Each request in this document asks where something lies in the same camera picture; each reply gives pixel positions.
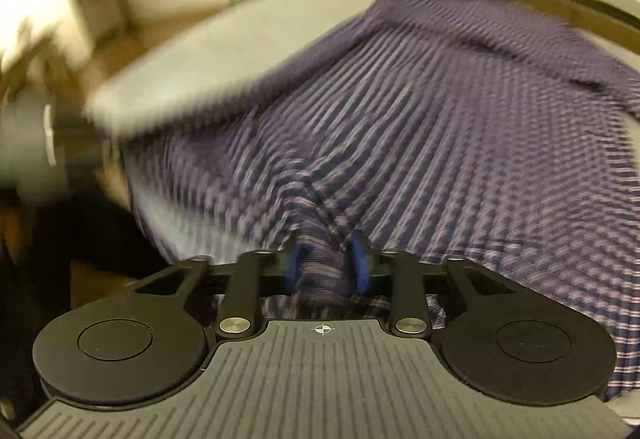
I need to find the blue plaid shirt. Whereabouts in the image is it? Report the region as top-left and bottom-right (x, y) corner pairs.
(122, 0), (640, 402)

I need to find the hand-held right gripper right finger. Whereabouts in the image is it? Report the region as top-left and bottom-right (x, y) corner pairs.
(350, 229), (519, 338)

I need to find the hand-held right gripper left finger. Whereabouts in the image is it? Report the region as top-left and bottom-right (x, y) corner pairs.
(134, 239), (304, 338)

